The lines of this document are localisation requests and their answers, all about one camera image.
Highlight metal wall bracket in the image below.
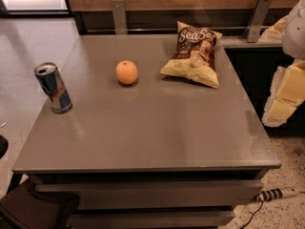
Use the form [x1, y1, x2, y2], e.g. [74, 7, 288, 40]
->
[111, 0, 128, 34]
[244, 0, 273, 43]

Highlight black cable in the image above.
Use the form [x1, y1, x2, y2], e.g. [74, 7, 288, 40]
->
[239, 200, 265, 229]

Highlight left metal wall bracket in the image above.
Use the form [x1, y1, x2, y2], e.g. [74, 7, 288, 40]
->
[111, 0, 128, 34]

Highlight grey drawer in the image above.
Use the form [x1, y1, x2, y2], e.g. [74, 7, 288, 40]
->
[68, 211, 234, 229]
[35, 180, 262, 210]

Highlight white power strip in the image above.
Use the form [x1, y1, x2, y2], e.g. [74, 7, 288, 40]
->
[252, 187, 300, 202]

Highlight brown yellow chip bag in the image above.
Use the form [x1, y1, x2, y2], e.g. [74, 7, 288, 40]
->
[160, 22, 222, 89]

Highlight dark chair seat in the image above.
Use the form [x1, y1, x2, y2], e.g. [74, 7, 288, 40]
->
[0, 179, 79, 229]

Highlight lower grey drawer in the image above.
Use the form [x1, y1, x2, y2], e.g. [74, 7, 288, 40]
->
[68, 211, 234, 229]

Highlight redbull can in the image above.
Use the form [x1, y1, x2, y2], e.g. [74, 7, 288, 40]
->
[34, 62, 72, 114]

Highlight orange fruit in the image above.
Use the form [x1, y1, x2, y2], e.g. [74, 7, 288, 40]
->
[115, 60, 138, 85]

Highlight upper grey drawer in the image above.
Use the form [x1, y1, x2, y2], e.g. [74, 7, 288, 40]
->
[35, 180, 262, 210]

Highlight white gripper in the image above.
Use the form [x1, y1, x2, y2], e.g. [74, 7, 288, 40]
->
[262, 0, 305, 128]

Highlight right metal wall bracket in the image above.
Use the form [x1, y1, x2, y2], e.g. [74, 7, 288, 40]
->
[244, 0, 273, 43]

